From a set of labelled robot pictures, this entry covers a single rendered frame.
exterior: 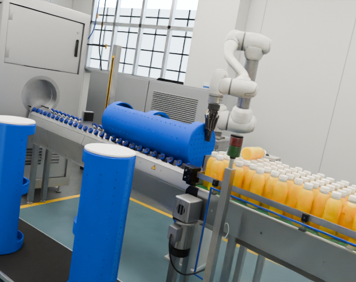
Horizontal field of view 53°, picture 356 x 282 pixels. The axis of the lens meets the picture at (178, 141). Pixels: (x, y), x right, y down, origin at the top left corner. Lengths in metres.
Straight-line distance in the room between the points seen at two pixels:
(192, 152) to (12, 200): 1.20
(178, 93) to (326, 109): 1.85
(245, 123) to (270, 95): 2.25
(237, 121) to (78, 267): 1.52
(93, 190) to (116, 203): 0.14
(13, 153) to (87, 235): 0.79
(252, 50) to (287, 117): 2.37
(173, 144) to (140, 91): 2.34
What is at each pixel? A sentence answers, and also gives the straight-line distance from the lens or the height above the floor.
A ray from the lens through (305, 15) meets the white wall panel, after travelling 5.01.
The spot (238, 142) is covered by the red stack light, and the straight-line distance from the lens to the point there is 1.63.
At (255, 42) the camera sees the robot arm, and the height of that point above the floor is 1.81.
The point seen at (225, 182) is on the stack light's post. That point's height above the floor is 1.03.
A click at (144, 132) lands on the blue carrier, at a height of 1.09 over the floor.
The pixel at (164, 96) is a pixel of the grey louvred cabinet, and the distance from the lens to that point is 4.22.
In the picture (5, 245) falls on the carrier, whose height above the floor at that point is 0.22.
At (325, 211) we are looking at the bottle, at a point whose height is 1.01.
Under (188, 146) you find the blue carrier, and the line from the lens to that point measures 2.13.
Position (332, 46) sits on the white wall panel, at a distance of 4.83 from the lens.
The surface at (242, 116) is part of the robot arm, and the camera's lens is 2.73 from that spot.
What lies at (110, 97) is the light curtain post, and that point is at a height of 1.21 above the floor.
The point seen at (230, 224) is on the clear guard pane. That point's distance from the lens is 1.83.
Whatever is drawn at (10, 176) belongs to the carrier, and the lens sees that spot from 2.49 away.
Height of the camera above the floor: 1.44
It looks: 9 degrees down
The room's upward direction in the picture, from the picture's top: 10 degrees clockwise
